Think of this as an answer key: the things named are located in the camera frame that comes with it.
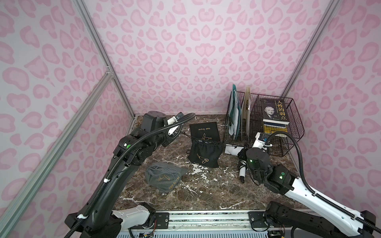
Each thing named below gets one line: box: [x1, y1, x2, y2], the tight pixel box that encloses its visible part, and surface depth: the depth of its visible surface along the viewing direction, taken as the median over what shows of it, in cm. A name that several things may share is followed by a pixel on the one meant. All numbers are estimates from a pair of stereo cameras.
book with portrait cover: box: [261, 98, 290, 125], surface depth 92 cm
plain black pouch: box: [187, 139, 223, 169], surface depth 74 cm
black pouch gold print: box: [189, 121, 220, 142], surface depth 112 cm
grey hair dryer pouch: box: [145, 161, 190, 194], surface depth 84 cm
